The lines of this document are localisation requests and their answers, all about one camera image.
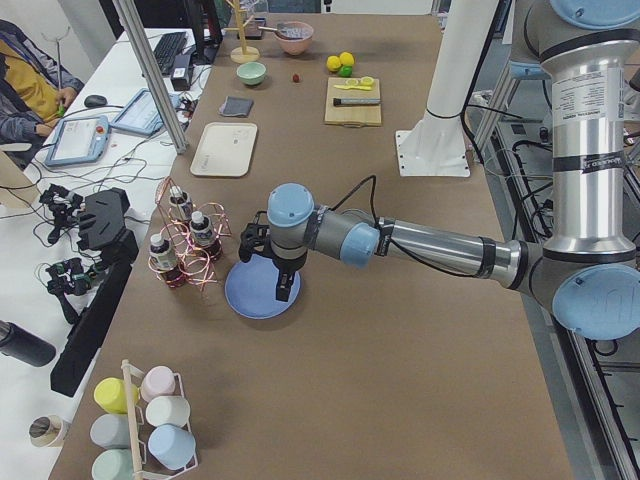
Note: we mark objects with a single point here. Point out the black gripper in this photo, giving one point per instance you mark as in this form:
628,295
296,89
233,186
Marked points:
288,263

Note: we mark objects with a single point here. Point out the blue round plate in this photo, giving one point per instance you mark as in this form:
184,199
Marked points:
250,289

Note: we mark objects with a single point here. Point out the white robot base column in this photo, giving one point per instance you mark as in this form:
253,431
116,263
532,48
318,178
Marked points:
436,144

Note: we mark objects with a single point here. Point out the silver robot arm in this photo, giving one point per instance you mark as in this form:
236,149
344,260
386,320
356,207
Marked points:
585,273

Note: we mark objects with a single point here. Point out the dark drink bottle middle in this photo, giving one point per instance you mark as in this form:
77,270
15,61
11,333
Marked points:
203,234

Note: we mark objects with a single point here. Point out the dark drink bottle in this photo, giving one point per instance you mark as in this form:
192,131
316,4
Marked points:
165,261
181,202
203,234

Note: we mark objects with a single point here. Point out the dark drink bottle front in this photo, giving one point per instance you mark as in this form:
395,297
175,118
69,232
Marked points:
165,261

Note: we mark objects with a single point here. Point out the dark drink bottle back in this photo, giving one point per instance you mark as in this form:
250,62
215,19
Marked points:
181,202

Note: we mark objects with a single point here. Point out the cream rabbit tray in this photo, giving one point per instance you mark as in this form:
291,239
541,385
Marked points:
224,150

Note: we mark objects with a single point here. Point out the pink cup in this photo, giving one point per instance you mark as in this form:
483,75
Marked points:
158,381

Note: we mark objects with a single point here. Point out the wooden cutting board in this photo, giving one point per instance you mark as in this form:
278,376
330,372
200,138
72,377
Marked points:
358,116

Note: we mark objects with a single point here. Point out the white cup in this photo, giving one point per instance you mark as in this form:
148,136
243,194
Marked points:
173,410

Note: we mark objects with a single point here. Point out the grey folded cloth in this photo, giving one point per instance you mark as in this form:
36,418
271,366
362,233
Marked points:
236,107

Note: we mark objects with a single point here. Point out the steel muddler black tip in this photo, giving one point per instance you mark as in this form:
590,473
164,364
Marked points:
349,102

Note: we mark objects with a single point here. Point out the light blue cup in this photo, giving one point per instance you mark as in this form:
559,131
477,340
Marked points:
172,446

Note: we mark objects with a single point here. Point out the yellow plastic knife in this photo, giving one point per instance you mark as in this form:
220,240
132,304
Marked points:
353,87

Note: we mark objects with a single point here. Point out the yellow cup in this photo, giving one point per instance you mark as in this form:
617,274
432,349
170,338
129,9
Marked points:
109,394

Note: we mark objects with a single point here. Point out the green bowl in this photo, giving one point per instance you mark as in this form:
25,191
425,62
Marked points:
251,73

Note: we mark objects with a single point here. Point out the green lime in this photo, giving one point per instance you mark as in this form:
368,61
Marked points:
345,71

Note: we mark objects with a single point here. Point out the teach pendant rear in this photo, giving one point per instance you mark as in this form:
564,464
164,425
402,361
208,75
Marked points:
139,116

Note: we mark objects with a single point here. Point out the teach pendant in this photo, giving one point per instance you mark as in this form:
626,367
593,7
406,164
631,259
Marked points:
78,141
139,116

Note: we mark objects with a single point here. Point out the yellow lemon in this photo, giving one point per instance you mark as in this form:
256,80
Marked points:
333,63
347,59

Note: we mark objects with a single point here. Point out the grey cup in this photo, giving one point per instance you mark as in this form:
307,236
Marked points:
111,431

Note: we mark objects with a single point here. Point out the wooden cup tree stand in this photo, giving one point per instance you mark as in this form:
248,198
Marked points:
244,53

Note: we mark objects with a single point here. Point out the white cup rack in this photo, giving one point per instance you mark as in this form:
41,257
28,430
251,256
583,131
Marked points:
136,420

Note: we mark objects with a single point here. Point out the pink bowl with ice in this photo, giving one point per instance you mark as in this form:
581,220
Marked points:
296,47

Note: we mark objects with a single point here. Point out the teach pendant front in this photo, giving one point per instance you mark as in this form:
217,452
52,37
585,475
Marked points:
78,141

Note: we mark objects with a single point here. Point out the mint green cup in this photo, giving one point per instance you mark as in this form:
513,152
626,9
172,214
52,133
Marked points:
113,464

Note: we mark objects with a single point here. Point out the metal ice scoop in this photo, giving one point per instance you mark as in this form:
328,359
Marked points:
284,32

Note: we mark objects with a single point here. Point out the black keyboard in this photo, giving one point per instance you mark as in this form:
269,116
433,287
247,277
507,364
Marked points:
169,46

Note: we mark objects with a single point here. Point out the black computer mouse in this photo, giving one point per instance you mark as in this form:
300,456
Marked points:
95,101

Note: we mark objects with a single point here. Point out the black thermos bottle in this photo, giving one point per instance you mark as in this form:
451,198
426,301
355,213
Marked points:
25,346

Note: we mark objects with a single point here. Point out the tape roll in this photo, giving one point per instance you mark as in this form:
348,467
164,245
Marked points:
48,431

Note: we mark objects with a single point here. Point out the seated person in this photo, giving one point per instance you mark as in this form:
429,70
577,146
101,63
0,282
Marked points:
34,88

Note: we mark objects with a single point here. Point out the copper wire bottle rack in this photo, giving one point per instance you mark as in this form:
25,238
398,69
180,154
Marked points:
196,264

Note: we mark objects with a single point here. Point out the aluminium frame post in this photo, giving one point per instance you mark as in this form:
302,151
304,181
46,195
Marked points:
132,24

